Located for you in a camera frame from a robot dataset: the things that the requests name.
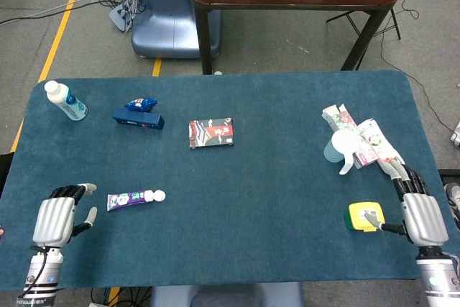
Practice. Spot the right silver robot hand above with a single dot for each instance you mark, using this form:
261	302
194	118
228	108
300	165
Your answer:
426	219

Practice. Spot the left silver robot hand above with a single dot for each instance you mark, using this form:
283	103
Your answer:
54	220

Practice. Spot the purple toothpaste tube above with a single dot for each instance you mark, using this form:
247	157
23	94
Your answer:
129	199

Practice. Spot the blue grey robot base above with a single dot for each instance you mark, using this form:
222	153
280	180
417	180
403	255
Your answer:
230	294

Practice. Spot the floral lotion tube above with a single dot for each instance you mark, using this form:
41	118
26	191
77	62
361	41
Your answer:
375	138

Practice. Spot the dark blue box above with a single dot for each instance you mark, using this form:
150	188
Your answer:
138	119

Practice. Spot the grey sneaker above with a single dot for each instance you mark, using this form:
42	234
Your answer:
453	199

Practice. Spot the yellow green lidded box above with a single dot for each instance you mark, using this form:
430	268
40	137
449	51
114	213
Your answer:
357	215

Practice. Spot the small pink white box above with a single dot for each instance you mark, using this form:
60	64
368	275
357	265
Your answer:
364	159

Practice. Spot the white bottle blue label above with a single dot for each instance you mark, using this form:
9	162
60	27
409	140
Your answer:
68	102

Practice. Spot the white floral carton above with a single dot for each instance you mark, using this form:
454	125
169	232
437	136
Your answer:
339	117

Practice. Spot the blue snack bag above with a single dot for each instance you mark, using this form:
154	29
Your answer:
141	104

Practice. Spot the blue felt tablecloth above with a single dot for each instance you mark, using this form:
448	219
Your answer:
251	184

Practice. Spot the red black patterned box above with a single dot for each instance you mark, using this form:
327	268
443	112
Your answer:
211	133

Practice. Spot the grey power strip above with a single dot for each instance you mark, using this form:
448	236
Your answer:
120	16

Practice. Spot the blue machine base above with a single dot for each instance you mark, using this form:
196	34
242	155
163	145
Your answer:
169	16

